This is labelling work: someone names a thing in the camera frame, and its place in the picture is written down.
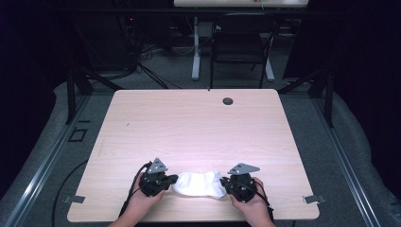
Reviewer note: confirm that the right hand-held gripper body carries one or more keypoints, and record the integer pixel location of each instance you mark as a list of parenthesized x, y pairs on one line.
[(241, 186)]

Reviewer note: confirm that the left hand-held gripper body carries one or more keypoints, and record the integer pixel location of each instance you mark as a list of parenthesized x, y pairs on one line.
[(154, 181)]

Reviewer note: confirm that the white sock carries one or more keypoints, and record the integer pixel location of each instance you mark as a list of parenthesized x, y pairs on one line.
[(199, 185)]

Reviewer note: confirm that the person's right hand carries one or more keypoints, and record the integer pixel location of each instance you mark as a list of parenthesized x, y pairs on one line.
[(252, 206)]

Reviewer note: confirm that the person's left hand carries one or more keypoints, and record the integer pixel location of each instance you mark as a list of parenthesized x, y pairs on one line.
[(142, 203)]

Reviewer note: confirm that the black metal stand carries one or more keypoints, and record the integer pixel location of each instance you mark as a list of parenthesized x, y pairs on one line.
[(318, 91), (78, 85)]

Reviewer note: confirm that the black folding chair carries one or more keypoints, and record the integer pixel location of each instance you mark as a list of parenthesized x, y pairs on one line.
[(242, 44)]

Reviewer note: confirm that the white-legged desk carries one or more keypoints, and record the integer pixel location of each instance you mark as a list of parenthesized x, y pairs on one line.
[(239, 3)]

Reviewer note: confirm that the grey metal table bracket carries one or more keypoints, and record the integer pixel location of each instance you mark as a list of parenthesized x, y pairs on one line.
[(74, 199), (313, 199)]

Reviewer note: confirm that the aluminium floor rail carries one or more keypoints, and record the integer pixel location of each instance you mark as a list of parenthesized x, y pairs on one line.
[(41, 176), (346, 164)]

